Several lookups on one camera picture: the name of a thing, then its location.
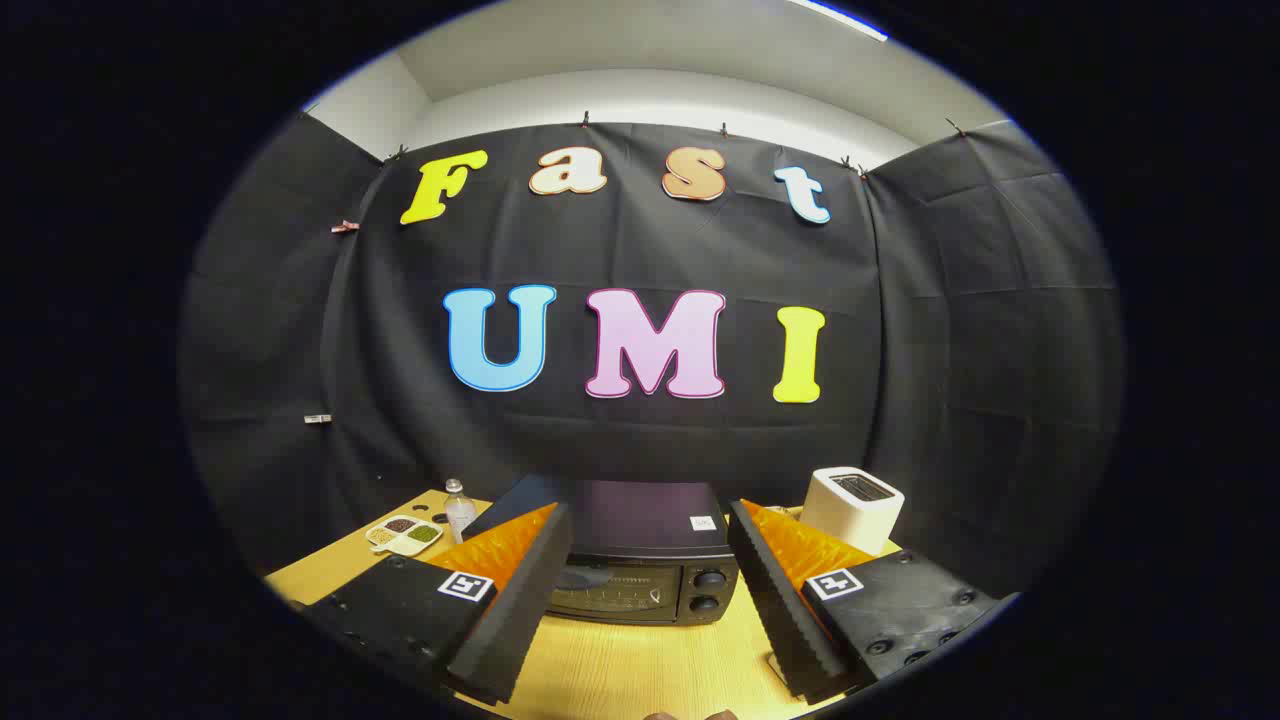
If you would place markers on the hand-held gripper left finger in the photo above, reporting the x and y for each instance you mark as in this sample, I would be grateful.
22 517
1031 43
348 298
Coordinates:
520 610

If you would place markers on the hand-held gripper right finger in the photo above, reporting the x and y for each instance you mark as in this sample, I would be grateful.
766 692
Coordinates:
780 610

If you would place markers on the black toaster oven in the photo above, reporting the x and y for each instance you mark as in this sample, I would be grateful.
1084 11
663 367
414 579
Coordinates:
640 520

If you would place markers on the white pop-up toaster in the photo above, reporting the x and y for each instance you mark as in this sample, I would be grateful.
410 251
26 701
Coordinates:
850 515

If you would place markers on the clear plastic bottle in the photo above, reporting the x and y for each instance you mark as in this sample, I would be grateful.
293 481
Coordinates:
460 515

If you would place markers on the white divided grain dish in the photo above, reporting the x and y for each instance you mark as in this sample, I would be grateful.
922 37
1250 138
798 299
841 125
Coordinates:
405 537

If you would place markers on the black backdrop cloth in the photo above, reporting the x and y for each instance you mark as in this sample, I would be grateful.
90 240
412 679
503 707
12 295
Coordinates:
640 250

